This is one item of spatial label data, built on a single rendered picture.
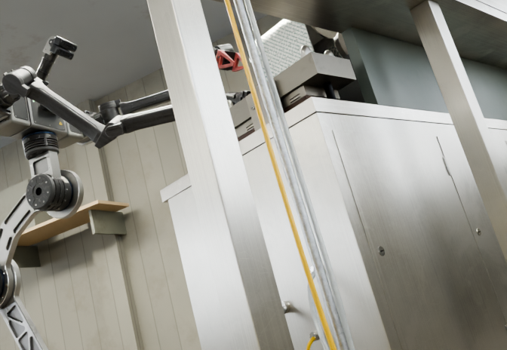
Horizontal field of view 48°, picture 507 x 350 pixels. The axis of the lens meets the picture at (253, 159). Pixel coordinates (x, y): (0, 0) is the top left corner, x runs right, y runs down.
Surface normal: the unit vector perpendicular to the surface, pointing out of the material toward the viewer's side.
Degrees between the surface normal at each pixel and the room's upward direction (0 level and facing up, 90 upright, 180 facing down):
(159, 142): 90
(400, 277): 90
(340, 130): 90
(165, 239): 90
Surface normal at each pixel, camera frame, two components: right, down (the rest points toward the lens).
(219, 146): 0.64, -0.37
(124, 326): -0.43, -0.14
